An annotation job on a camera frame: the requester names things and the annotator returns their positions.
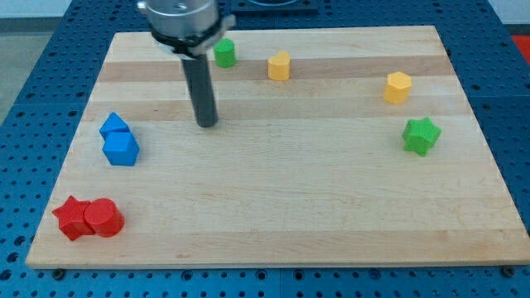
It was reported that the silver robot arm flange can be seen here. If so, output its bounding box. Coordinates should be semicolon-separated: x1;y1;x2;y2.
137;0;236;57

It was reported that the wooden board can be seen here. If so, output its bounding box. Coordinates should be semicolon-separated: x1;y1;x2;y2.
26;26;529;270

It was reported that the yellow heart block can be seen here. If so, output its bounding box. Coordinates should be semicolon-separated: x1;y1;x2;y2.
267;50;291;81

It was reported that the green cylinder block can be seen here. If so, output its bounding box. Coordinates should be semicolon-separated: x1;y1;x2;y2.
214;38;237;68

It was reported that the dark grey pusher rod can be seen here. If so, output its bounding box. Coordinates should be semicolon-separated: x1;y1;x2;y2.
182;54;218;127

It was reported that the blue cube block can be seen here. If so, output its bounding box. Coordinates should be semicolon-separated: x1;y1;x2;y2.
102;132;139;166

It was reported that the yellow hexagon block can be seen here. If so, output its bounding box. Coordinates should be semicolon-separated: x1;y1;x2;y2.
383;71;412;104

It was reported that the blue triangle block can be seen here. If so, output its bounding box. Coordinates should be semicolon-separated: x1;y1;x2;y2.
99;112;130;140

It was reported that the green star block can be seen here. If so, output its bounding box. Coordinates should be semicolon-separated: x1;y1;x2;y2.
402;118;442;156

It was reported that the red cylinder block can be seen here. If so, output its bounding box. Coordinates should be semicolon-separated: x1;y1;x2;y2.
84;198;125;238

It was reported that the red star block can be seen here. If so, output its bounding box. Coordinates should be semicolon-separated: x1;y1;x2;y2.
52;195;95;241

